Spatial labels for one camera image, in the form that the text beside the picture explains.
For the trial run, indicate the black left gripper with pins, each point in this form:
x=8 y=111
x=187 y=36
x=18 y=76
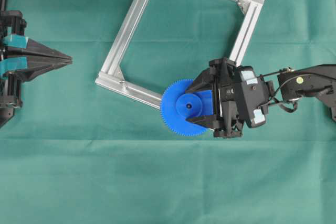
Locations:
x=13 y=40

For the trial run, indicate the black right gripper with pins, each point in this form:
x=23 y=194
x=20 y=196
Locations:
x=222 y=72

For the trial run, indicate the blue plastic gear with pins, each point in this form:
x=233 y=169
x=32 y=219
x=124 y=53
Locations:
x=177 y=106

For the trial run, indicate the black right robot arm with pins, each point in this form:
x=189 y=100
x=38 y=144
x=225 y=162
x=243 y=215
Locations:
x=314 y=82

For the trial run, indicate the green table cloth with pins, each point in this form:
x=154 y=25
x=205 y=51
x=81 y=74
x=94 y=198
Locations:
x=79 y=153

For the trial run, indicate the aluminium extrusion frame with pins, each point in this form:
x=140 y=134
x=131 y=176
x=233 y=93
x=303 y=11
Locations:
x=159 y=40

